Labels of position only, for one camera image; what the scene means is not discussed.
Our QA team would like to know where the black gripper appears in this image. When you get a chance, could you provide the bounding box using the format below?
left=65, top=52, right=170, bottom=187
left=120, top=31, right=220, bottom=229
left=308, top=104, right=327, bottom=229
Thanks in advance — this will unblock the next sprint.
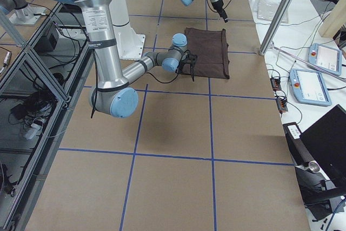
left=177, top=57, right=189, bottom=74
left=212, top=0, right=228, bottom=23

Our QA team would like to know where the brown t-shirt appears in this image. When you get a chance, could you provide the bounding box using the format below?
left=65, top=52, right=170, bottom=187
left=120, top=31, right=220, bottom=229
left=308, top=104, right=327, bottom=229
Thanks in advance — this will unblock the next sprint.
left=181, top=28, right=230, bottom=80

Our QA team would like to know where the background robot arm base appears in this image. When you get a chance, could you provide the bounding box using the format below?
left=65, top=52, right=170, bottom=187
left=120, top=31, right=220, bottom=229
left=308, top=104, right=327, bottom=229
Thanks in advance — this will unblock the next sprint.
left=1, top=0, right=46, bottom=25

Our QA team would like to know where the clear plastic bag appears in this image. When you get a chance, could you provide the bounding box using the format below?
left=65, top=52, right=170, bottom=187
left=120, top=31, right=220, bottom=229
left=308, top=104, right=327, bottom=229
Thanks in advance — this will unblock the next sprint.
left=257, top=0, right=280, bottom=21

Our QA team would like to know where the orange connector block upper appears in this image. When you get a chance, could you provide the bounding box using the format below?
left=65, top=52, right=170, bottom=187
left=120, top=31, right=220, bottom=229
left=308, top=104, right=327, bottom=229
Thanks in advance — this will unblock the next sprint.
left=270, top=77, right=282, bottom=91

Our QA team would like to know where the orange connector block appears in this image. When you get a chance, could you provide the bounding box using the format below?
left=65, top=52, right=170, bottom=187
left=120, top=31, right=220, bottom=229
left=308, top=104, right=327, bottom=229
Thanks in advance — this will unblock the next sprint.
left=276, top=96, right=288, bottom=114
left=270, top=77, right=282, bottom=91

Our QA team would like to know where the orange connector block lower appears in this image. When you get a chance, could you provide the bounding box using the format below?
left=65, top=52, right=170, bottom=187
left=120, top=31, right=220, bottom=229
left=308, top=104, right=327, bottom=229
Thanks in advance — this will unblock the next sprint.
left=276, top=96, right=288, bottom=114

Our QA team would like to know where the lower teach pendant tablet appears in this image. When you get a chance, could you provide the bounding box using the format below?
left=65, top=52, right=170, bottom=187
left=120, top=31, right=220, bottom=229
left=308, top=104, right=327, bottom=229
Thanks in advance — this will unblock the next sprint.
left=289, top=69, right=332, bottom=107

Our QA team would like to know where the teach pendant tablet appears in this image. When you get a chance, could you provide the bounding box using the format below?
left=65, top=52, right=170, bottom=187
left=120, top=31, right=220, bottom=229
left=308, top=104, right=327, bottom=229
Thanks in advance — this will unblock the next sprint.
left=308, top=43, right=343, bottom=76
left=289, top=69, right=332, bottom=107

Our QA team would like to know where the upper teach pendant tablet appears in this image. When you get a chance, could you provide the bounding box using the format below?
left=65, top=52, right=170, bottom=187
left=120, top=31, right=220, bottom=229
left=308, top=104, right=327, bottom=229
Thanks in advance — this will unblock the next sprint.
left=308, top=43, right=343, bottom=76

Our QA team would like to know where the black monitor on stand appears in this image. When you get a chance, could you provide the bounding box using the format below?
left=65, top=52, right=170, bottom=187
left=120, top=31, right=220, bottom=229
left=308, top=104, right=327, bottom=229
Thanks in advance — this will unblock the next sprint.
left=283, top=104, right=345, bottom=220

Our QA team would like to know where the aluminium frame post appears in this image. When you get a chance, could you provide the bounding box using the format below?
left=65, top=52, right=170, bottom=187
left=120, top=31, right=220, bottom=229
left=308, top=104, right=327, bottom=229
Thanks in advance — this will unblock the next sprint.
left=258, top=0, right=292, bottom=56

